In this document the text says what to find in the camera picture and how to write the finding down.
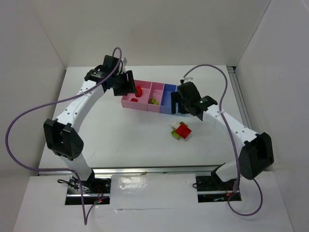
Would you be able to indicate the green lego brick with studs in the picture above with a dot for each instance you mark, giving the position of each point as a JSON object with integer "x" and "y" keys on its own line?
{"x": 152, "y": 100}

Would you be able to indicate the small pink container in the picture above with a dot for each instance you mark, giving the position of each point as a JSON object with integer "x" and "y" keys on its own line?
{"x": 155, "y": 97}

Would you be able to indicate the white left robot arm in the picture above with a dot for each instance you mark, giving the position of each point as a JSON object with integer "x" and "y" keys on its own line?
{"x": 61, "y": 133}

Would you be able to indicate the aluminium side rail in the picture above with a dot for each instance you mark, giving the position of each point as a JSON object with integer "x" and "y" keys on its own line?
{"x": 237, "y": 115}

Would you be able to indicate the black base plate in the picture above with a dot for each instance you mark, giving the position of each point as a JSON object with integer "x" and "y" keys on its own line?
{"x": 210, "y": 190}
{"x": 99, "y": 190}

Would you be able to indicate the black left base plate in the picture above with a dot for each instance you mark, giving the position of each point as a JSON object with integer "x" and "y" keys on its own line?
{"x": 99, "y": 190}

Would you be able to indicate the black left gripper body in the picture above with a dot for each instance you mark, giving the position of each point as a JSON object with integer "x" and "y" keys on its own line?
{"x": 126, "y": 85}

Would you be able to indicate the aluminium front rail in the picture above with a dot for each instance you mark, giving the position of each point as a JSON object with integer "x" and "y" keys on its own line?
{"x": 156, "y": 170}

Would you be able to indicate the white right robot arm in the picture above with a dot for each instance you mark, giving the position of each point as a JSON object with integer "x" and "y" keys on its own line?
{"x": 254, "y": 151}

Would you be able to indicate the white lego brick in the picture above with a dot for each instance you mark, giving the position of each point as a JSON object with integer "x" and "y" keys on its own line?
{"x": 175, "y": 125}

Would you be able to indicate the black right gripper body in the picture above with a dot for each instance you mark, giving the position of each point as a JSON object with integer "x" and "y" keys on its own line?
{"x": 178, "y": 102}

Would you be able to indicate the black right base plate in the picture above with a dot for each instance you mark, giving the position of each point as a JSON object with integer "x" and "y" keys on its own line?
{"x": 210, "y": 190}

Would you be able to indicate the green lego plate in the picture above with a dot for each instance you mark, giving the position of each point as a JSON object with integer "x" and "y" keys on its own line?
{"x": 175, "y": 135}

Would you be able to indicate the light blue container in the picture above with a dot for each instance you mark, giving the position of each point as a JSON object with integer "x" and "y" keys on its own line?
{"x": 179, "y": 109}

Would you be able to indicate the large red lego brick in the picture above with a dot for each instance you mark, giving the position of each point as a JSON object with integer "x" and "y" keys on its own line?
{"x": 183, "y": 131}

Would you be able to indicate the dark blue container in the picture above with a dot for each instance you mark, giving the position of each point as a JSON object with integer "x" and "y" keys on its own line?
{"x": 165, "y": 106}

